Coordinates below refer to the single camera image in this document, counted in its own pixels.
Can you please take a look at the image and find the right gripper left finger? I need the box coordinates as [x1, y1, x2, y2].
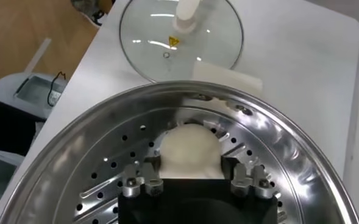
[121, 156, 165, 198]

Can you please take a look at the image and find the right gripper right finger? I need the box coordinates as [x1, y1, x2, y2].
[221, 155, 278, 199]

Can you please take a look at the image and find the white steamed baozi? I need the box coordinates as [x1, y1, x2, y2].
[158, 123, 226, 180]

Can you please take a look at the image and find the stainless steel steamer basket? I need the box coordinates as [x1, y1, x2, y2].
[0, 60, 359, 224]

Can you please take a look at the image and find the glass lid white handle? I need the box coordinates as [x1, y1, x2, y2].
[119, 0, 244, 83]

